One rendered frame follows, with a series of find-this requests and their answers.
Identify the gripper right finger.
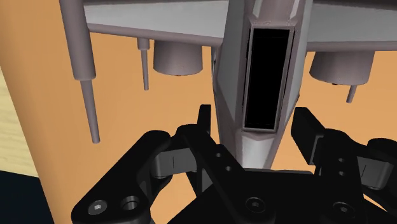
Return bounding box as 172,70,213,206
290,106,397,216

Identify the orange table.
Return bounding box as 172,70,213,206
0,0,397,224

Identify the grey toy spaceship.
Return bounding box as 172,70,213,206
59,0,397,170

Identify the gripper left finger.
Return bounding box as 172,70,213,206
71,104,246,224

